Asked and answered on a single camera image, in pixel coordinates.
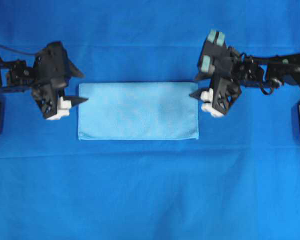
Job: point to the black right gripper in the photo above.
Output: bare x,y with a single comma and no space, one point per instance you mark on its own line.
222,91

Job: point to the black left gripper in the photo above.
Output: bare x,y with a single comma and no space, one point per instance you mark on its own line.
53,70

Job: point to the light blue towel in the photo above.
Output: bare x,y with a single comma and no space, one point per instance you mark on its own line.
138,111

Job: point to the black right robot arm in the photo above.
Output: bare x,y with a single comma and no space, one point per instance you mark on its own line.
266,74

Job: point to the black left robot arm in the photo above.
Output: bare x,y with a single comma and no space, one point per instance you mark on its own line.
16,76

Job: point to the blue table cloth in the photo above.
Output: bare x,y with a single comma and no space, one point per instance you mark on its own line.
239,180

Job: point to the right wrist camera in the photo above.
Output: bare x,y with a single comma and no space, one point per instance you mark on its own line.
214,46

